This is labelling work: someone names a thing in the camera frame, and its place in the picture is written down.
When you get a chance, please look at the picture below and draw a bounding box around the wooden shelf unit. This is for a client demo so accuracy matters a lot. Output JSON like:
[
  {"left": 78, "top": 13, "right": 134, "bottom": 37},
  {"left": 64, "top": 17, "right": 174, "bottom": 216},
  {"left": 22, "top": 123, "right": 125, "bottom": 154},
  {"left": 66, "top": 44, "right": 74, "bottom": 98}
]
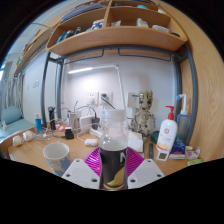
[{"left": 45, "top": 0, "right": 188, "bottom": 57}]

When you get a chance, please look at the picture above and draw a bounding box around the wooden wardrobe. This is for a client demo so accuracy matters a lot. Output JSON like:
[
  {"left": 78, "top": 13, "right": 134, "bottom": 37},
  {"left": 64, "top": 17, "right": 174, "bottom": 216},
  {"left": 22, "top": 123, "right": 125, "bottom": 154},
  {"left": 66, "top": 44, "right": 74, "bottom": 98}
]
[{"left": 159, "top": 1, "right": 224, "bottom": 163}]

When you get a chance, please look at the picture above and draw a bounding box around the grey metal bed frame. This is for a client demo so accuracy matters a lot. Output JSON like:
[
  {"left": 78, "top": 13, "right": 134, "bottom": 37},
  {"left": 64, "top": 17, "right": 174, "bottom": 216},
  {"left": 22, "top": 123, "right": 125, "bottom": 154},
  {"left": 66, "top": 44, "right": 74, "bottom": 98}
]
[{"left": 40, "top": 43, "right": 199, "bottom": 146}]

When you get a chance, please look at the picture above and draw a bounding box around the bed with teal sheet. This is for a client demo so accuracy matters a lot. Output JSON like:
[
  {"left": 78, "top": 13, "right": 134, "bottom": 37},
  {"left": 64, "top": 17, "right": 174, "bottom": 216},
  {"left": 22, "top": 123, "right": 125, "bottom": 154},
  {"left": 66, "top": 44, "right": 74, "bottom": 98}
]
[{"left": 0, "top": 118, "right": 36, "bottom": 141}]

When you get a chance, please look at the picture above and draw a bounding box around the black electric shaver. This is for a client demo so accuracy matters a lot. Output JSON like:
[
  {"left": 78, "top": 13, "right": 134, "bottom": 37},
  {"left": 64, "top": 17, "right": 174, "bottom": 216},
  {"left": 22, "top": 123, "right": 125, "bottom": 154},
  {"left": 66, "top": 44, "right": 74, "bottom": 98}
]
[{"left": 47, "top": 106, "right": 57, "bottom": 131}]

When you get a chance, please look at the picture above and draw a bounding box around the clear bottle with dark label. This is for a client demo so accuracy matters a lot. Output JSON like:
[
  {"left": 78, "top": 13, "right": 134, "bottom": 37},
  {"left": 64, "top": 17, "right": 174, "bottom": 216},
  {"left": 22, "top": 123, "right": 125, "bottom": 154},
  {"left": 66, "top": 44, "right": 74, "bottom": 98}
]
[{"left": 98, "top": 108, "right": 129, "bottom": 191}]

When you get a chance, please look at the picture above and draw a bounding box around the small green pack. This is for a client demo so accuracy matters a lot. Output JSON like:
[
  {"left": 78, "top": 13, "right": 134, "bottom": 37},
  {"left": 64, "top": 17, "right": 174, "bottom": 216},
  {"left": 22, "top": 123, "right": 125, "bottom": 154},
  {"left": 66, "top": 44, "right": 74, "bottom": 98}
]
[{"left": 186, "top": 158, "right": 204, "bottom": 167}]

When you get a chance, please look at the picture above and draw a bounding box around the pink white small packet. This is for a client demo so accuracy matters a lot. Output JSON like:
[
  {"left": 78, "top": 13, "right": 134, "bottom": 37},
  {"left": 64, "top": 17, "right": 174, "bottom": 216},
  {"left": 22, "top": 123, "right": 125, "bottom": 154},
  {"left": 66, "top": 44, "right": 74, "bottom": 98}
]
[{"left": 184, "top": 148, "right": 201, "bottom": 160}]

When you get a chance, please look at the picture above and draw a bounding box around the small white display device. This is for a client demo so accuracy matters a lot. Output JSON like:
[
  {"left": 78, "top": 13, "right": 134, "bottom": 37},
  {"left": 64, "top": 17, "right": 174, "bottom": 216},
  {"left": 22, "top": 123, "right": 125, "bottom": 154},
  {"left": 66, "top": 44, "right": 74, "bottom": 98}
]
[{"left": 156, "top": 151, "right": 169, "bottom": 162}]

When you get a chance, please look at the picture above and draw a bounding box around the clear blue spray bottle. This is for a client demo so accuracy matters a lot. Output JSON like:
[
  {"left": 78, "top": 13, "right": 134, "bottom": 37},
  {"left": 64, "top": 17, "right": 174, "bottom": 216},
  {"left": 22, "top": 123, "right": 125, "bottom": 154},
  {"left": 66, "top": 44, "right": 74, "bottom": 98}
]
[{"left": 175, "top": 93, "right": 190, "bottom": 141}]

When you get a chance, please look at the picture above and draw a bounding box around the white mug with blue print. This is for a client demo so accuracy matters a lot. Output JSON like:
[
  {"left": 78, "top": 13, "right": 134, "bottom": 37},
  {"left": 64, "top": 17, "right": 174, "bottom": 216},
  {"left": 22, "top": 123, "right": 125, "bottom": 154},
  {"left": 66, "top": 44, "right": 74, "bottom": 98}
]
[{"left": 42, "top": 142, "right": 72, "bottom": 177}]

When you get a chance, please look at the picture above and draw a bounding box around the small black jar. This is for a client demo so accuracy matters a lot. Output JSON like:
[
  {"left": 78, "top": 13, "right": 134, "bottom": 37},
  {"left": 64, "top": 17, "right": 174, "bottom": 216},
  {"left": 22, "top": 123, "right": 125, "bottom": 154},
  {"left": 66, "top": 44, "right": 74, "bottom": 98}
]
[{"left": 64, "top": 126, "right": 75, "bottom": 140}]

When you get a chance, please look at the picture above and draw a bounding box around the grey striped curtain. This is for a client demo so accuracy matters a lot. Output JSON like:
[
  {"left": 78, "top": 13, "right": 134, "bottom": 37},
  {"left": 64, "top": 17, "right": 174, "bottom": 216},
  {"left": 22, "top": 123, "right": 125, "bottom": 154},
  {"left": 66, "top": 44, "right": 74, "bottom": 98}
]
[{"left": 0, "top": 74, "right": 24, "bottom": 118}]

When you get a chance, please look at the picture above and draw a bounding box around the wooden bunk rail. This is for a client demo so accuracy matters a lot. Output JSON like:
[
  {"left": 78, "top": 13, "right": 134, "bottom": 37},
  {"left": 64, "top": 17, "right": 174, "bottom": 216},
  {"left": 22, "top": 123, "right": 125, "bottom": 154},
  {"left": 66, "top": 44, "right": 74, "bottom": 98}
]
[{"left": 13, "top": 23, "right": 56, "bottom": 76}]

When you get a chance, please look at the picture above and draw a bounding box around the white pump bottle red cap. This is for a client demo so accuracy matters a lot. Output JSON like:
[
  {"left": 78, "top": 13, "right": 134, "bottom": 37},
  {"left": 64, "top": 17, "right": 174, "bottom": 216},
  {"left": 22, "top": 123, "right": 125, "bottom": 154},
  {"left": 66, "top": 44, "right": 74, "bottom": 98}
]
[{"left": 156, "top": 105, "right": 179, "bottom": 158}]

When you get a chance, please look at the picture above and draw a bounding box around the white power strip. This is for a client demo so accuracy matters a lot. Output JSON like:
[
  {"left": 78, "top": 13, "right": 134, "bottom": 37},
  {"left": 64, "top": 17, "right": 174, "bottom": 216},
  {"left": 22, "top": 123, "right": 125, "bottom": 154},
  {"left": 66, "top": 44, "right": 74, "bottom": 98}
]
[{"left": 88, "top": 128, "right": 104, "bottom": 139}]

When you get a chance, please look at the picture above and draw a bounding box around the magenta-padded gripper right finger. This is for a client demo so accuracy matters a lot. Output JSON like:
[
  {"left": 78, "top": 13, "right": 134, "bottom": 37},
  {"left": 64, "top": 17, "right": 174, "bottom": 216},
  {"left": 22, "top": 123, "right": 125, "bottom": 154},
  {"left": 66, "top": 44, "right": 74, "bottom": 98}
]
[{"left": 125, "top": 147, "right": 165, "bottom": 190}]

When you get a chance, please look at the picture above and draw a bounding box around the wooden tree figurine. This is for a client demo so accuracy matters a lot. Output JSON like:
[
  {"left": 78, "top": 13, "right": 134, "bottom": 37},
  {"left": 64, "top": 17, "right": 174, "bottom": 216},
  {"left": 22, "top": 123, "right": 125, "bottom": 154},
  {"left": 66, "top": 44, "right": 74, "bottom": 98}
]
[{"left": 130, "top": 90, "right": 156, "bottom": 136}]

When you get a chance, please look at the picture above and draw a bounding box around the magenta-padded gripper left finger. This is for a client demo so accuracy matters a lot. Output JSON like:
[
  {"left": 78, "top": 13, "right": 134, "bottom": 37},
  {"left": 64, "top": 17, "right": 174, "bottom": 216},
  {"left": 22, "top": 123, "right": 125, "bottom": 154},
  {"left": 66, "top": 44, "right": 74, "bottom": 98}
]
[{"left": 61, "top": 147, "right": 103, "bottom": 190}]

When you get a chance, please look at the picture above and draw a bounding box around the white charger block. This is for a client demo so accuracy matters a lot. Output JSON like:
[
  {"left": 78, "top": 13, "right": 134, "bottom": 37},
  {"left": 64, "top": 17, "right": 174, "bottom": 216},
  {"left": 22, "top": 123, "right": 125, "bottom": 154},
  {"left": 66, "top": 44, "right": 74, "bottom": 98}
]
[{"left": 79, "top": 114, "right": 95, "bottom": 132}]

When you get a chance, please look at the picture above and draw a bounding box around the small blue bottle white cap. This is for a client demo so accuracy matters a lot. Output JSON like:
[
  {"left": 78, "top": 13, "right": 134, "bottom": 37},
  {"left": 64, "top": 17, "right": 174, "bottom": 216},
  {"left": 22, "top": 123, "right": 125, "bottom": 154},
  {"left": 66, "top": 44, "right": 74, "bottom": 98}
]
[{"left": 34, "top": 112, "right": 44, "bottom": 134}]

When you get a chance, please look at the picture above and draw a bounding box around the teal pillow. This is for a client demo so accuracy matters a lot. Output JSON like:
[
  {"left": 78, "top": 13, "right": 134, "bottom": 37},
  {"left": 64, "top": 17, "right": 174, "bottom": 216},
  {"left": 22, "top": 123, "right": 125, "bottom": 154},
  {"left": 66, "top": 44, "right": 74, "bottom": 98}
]
[{"left": 0, "top": 105, "right": 24, "bottom": 125}]

